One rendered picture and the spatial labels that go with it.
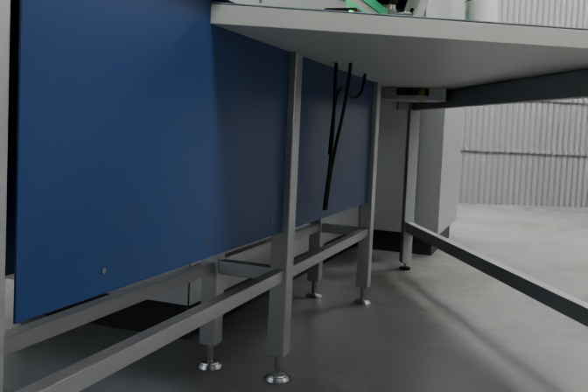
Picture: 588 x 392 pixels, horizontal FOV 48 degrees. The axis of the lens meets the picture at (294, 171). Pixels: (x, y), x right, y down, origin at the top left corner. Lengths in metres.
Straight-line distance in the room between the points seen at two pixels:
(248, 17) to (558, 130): 5.19
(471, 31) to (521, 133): 4.82
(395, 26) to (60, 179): 0.61
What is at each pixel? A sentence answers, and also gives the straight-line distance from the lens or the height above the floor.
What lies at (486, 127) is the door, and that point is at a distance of 5.85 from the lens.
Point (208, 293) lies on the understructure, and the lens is 1.53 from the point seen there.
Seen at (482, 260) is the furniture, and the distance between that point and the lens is 2.04.
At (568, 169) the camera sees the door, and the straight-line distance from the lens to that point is 6.20.
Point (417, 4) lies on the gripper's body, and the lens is 2.35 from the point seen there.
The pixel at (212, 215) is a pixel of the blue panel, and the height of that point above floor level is 0.40.
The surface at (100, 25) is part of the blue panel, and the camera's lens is 0.86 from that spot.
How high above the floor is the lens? 0.55
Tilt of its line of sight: 3 degrees down
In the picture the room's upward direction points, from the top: 3 degrees clockwise
